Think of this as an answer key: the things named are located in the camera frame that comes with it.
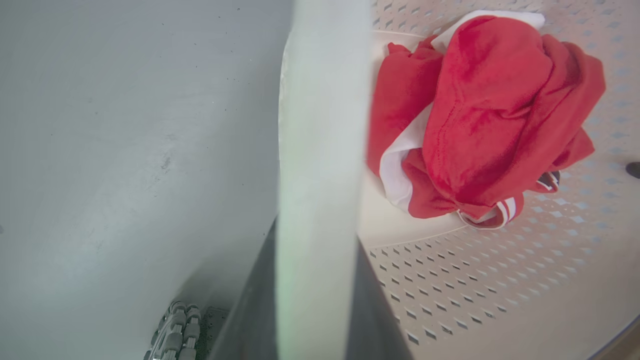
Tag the white perforated plastic laundry basket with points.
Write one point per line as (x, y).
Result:
(475, 280)

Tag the grey robot base omni wheel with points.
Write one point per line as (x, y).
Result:
(175, 332)

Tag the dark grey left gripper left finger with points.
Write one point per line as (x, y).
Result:
(255, 320)

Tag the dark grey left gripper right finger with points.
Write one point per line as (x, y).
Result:
(371, 325)

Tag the red garment with white trim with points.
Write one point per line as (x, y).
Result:
(490, 115)

